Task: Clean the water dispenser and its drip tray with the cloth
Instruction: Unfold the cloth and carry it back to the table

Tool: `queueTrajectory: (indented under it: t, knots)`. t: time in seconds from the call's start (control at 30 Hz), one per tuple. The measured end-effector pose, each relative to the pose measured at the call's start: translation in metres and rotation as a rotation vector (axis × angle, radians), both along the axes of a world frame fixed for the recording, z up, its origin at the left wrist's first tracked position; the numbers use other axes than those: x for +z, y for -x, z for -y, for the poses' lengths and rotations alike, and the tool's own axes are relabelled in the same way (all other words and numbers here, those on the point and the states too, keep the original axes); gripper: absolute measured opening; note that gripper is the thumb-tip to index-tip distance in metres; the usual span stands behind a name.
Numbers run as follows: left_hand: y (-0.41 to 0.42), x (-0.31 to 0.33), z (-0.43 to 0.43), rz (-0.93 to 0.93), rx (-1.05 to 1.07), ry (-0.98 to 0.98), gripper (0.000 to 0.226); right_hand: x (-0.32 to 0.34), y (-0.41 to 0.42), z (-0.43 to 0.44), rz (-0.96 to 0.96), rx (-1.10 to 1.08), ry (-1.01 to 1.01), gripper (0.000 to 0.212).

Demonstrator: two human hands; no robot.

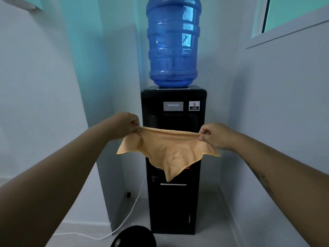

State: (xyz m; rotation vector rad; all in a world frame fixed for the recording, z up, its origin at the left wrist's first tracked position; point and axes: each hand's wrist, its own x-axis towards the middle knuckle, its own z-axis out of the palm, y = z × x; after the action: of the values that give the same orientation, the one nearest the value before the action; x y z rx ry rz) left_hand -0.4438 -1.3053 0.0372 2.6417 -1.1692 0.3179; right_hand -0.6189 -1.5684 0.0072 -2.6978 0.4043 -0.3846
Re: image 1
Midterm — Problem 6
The person's right hand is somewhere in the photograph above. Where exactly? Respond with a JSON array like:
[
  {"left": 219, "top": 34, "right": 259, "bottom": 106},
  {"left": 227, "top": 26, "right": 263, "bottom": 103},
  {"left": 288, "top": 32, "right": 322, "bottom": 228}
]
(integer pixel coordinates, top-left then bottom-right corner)
[{"left": 198, "top": 122, "right": 241, "bottom": 151}]

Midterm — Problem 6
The person's left hand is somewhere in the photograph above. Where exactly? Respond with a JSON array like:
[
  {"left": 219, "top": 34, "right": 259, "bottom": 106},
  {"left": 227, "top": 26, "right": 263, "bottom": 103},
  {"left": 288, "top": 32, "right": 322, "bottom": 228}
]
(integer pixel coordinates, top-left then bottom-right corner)
[{"left": 107, "top": 112, "right": 141, "bottom": 141}]

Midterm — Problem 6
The orange microfiber cloth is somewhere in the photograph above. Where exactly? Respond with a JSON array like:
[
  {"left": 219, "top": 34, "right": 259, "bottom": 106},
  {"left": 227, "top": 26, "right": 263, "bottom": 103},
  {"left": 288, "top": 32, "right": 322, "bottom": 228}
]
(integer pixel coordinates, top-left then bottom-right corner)
[{"left": 116, "top": 126, "right": 221, "bottom": 183}]

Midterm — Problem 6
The person's right forearm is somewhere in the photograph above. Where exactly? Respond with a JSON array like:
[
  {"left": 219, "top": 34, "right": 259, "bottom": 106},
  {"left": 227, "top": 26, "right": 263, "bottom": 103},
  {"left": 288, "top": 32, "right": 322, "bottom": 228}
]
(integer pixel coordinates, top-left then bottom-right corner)
[{"left": 233, "top": 132, "right": 329, "bottom": 247}]

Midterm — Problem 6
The person's left forearm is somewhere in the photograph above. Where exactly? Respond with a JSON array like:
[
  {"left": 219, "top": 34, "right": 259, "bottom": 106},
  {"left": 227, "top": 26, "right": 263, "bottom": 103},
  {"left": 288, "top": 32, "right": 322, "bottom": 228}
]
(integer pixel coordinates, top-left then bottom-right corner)
[{"left": 0, "top": 118, "right": 115, "bottom": 247}]

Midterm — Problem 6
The black water dispenser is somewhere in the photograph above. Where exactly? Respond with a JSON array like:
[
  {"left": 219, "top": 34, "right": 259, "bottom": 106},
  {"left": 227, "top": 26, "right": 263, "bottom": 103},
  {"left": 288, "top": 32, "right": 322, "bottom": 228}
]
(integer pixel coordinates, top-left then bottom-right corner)
[{"left": 141, "top": 85, "right": 208, "bottom": 235}]

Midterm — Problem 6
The blue water jug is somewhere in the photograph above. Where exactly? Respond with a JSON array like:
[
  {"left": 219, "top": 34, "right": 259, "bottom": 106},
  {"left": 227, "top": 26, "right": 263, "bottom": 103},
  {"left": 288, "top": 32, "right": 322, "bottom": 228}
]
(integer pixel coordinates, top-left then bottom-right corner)
[{"left": 146, "top": 0, "right": 202, "bottom": 88}]

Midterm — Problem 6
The black round object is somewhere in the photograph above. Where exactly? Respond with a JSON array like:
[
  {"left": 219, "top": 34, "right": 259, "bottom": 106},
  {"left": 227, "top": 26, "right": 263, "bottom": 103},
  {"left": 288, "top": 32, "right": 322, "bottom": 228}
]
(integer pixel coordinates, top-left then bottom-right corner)
[{"left": 111, "top": 225, "right": 157, "bottom": 247}]

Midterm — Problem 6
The white power cable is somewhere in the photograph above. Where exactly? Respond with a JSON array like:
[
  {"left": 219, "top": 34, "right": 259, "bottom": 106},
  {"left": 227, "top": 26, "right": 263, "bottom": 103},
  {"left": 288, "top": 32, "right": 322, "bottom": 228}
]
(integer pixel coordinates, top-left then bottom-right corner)
[{"left": 53, "top": 175, "right": 147, "bottom": 240}]

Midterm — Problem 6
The window with white frame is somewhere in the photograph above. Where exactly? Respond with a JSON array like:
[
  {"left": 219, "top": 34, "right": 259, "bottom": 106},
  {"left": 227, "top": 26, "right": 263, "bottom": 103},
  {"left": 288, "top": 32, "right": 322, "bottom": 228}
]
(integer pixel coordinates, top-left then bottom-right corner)
[{"left": 245, "top": 0, "right": 329, "bottom": 49}]

